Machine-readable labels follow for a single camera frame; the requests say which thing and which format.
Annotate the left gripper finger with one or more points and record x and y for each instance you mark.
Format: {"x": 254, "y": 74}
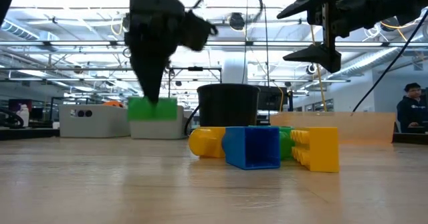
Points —
{"x": 150, "y": 77}

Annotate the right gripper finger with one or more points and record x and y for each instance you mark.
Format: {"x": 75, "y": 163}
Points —
{"x": 309, "y": 55}
{"x": 297, "y": 5}

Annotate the large green toy block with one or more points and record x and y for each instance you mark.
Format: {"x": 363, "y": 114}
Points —
{"x": 165, "y": 109}

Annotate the orange foam die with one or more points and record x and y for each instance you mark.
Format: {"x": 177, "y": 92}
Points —
{"x": 113, "y": 103}

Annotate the yellow toy block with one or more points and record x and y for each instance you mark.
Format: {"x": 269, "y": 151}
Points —
{"x": 207, "y": 142}

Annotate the long yellow studded block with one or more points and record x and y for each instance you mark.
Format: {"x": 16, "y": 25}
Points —
{"x": 321, "y": 148}

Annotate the blue toy block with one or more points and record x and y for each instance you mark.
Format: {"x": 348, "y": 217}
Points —
{"x": 254, "y": 147}

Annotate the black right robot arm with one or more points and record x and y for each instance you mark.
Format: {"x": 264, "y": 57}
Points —
{"x": 401, "y": 0}

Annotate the black background stand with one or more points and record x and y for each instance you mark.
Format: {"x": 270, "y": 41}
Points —
{"x": 195, "y": 69}

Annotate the grey plastic bin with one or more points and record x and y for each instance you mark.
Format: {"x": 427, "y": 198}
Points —
{"x": 100, "y": 127}
{"x": 157, "y": 130}

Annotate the orange plastic tray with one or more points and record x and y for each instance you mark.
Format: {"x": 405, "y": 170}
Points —
{"x": 334, "y": 127}

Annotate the black plastic bucket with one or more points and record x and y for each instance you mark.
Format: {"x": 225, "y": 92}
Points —
{"x": 227, "y": 103}

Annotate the person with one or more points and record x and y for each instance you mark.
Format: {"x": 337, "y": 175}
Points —
{"x": 413, "y": 110}

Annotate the dark background workstation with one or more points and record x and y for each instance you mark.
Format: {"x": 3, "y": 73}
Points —
{"x": 408, "y": 137}

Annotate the dark background bench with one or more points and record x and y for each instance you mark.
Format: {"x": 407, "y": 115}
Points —
{"x": 30, "y": 133}

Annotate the white bottle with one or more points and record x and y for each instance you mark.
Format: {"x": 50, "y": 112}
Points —
{"x": 23, "y": 117}

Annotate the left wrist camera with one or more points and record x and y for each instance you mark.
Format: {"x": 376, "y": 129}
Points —
{"x": 197, "y": 30}

